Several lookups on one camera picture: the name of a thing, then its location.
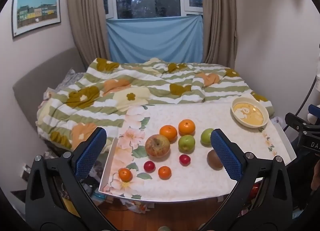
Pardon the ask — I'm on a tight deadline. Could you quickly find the large orange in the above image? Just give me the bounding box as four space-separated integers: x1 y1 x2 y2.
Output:
178 119 196 136
159 125 178 142

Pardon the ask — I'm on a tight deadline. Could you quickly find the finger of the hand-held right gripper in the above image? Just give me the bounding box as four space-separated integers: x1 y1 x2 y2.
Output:
308 104 320 119
285 113 308 131

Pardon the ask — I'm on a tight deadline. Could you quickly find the black cable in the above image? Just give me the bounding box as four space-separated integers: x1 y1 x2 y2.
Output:
282 76 318 131

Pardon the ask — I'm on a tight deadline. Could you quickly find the framed wall poster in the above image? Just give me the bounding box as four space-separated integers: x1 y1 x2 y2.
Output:
11 0 62 39

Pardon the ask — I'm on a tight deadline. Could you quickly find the beige curtain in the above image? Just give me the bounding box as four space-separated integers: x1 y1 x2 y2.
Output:
200 0 238 69
65 0 112 70

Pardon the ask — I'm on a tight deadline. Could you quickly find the cream bowl with yellow inside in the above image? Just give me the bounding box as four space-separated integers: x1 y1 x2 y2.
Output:
230 97 269 129

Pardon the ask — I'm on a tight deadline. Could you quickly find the small tangerine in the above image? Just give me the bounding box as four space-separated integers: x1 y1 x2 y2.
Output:
158 166 172 180
118 168 133 182

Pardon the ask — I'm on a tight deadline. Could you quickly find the brown kiwi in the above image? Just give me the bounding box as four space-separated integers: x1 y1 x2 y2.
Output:
207 149 224 171

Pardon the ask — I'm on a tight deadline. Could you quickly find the floral tablecloth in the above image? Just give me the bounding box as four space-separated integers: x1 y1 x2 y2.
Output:
100 102 295 200

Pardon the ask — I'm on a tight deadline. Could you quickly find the green apple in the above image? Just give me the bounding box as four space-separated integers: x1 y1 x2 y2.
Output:
178 135 196 153
201 128 215 145

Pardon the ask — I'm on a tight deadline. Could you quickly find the large red-yellow apple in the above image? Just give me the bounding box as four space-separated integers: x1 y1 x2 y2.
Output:
145 134 171 158

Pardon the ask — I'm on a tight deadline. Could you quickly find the person's right hand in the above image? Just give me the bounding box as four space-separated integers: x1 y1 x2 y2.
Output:
311 160 320 191

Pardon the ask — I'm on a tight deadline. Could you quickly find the grey patterned pillow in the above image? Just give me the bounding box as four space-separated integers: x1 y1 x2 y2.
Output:
54 68 87 91

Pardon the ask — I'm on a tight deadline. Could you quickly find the grey bed headboard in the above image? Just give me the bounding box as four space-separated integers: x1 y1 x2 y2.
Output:
12 47 87 131

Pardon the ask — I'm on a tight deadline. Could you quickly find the green striped floral blanket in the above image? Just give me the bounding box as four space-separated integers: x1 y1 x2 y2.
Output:
36 57 274 151

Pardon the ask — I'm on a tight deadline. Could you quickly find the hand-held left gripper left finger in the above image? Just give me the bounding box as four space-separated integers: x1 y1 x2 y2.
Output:
25 127 118 231

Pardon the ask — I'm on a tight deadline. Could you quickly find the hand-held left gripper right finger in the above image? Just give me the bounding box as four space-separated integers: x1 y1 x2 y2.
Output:
200 128 293 231

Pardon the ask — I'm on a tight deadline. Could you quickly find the light blue cloth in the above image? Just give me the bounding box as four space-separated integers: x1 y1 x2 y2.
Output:
106 15 204 64

